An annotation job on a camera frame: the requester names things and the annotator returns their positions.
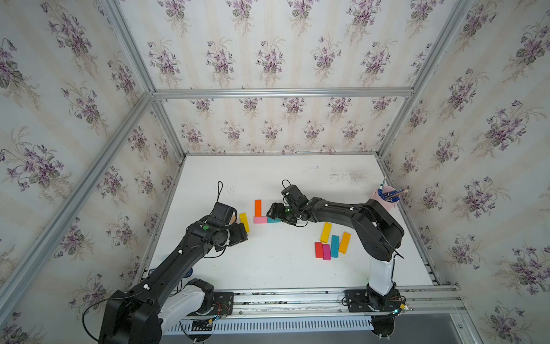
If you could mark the aluminium front rail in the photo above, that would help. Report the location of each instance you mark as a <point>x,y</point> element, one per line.
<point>318,302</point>

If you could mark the yellow block group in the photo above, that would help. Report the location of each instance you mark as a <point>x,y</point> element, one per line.
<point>244,220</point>
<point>326,231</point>

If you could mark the pink block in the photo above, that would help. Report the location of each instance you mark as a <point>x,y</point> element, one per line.
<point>261,220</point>

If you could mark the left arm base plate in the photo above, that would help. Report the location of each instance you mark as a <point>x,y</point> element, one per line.
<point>219,303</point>

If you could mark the red block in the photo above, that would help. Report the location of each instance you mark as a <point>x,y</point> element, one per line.
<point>319,253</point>

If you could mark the white vent grille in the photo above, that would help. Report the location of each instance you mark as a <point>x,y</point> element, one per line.
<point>273,325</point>

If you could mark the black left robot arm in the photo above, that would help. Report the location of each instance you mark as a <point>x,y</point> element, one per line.
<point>145,312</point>

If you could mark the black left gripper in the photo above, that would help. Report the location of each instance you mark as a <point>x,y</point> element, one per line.
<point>239,235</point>

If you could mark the yellow block right group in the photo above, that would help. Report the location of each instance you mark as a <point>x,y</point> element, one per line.
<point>326,231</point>

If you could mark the amber orange block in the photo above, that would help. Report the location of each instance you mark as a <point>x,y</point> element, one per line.
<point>344,243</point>

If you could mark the yellow block left group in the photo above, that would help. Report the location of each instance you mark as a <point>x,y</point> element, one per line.
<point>244,220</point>

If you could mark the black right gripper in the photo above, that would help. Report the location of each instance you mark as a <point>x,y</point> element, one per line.
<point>277,214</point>

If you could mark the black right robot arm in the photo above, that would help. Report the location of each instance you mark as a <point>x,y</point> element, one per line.
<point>379,233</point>

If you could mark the pink pen cup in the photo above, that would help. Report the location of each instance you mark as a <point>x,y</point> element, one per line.
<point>386,205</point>

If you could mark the teal block group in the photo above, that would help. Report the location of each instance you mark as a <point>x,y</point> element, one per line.
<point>335,246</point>
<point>272,221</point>

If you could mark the magenta block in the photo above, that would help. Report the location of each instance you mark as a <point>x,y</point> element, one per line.
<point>326,252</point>

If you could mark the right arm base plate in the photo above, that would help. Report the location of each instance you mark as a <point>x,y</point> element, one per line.
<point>368,300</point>

